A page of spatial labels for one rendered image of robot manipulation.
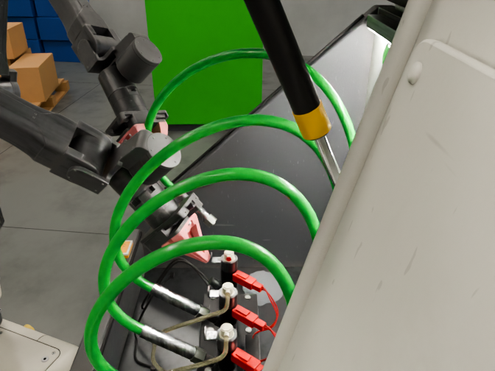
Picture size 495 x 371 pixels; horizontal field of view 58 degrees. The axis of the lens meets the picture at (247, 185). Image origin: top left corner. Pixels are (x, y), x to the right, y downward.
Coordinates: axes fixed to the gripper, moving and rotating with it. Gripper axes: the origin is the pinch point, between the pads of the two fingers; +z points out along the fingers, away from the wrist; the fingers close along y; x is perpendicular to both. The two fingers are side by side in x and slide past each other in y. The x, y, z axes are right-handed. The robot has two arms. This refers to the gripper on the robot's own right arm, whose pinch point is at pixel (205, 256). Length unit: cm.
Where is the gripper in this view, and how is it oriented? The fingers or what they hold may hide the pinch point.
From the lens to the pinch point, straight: 74.3
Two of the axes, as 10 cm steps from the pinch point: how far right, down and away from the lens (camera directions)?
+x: 2.5, -4.5, 8.6
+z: 6.6, 7.3, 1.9
